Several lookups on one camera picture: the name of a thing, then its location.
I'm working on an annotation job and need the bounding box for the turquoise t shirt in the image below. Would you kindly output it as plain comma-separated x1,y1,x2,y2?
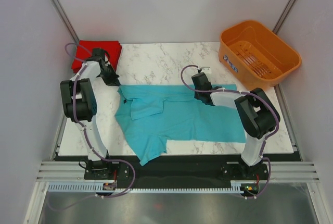
115,85,246,166

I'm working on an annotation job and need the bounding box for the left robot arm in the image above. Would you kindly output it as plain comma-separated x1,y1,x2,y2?
60,48,120,179

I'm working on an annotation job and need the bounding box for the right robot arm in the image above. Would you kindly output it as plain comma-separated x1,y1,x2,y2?
191,72,280,179

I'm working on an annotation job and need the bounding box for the dark red folded t shirt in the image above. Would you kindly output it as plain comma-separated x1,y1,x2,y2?
72,42,123,74

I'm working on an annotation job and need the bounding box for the orange plastic tub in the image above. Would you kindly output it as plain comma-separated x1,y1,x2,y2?
219,20,302,91

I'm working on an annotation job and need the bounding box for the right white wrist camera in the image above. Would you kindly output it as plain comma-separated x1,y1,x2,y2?
198,66,212,75

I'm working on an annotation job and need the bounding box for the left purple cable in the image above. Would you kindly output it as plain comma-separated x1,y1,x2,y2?
46,42,138,211

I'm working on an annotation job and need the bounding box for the purple cable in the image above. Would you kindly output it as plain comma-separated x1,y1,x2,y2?
46,42,138,211
180,65,281,200

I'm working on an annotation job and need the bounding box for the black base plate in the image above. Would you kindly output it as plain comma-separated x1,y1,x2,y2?
83,153,271,190

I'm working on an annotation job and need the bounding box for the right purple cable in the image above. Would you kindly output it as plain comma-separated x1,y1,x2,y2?
180,65,281,200

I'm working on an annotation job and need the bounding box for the white slotted cable duct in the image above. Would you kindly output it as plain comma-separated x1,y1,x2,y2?
47,181,259,193

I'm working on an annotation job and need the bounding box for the left aluminium frame post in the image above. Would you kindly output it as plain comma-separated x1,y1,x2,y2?
50,0,80,43

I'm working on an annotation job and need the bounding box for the aluminium frame post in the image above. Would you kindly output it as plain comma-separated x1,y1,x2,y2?
50,0,80,43
273,0,297,35

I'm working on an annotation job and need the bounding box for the right aluminium frame post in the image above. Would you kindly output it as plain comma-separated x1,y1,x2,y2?
273,0,297,35

